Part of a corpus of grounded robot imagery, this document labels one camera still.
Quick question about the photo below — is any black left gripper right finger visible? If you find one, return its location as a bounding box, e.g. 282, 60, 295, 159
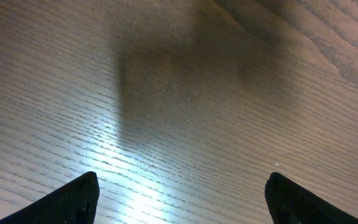
265, 172, 358, 224

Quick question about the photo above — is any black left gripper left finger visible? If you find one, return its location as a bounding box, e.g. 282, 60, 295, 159
0, 171, 99, 224

